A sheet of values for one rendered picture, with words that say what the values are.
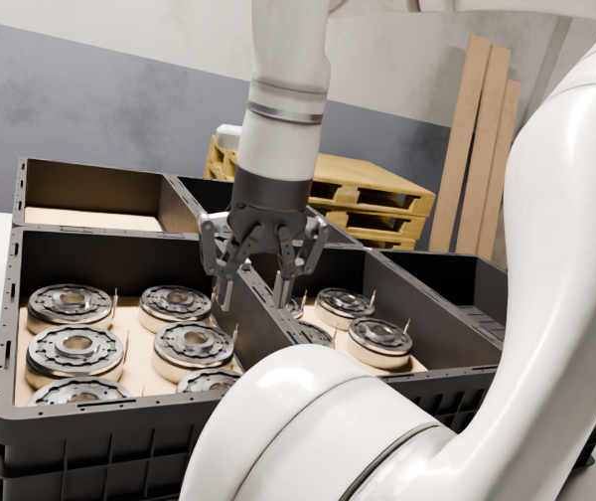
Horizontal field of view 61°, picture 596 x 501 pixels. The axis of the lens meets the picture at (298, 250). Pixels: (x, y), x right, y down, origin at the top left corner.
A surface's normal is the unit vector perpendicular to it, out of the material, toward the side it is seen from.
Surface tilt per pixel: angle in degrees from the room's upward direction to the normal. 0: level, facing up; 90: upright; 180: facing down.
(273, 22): 111
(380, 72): 90
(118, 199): 90
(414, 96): 90
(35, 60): 90
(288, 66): 100
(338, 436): 24
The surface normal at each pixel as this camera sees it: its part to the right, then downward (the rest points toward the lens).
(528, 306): -0.87, -0.50
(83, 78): 0.36, 0.39
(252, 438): -0.35, -0.59
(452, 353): -0.87, -0.05
